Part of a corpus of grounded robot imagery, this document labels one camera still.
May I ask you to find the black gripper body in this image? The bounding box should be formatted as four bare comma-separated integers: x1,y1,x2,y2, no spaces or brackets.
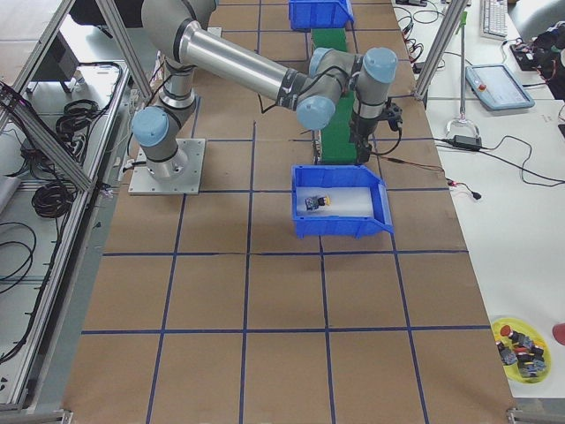
350,115,379,153

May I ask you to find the yellow mushroom push button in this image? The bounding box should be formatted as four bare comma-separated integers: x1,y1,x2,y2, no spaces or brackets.
305,195,331,211

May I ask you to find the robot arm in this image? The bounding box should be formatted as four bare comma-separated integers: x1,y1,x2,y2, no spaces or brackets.
140,1,402,164

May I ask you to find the blue bin with buttons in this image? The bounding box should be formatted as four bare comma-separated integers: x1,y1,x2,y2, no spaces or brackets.
289,0,355,30

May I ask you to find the yellow plate of buttons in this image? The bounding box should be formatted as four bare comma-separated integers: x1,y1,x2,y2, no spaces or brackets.
491,317,552,384

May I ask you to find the green conveyor belt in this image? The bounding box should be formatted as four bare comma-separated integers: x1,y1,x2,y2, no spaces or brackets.
311,28,357,164

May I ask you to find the blue destination bin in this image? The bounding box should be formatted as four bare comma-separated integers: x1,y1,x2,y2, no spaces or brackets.
291,165,394,239

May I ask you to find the black power adapter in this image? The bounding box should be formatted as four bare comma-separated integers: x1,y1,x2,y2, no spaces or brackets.
453,135,483,151

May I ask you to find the teach pendant tablet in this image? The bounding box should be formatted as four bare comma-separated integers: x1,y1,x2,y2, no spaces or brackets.
465,64,535,111

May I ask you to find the white keyboard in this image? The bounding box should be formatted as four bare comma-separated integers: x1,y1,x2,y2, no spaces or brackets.
479,0,508,40

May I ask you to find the red black wire pair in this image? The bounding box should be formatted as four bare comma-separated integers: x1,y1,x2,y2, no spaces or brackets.
364,149,482,202

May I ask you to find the aluminium frame post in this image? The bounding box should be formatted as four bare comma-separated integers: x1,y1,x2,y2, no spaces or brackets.
413,0,467,100

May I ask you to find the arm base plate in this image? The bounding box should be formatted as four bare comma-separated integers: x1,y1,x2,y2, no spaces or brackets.
129,139,206,195

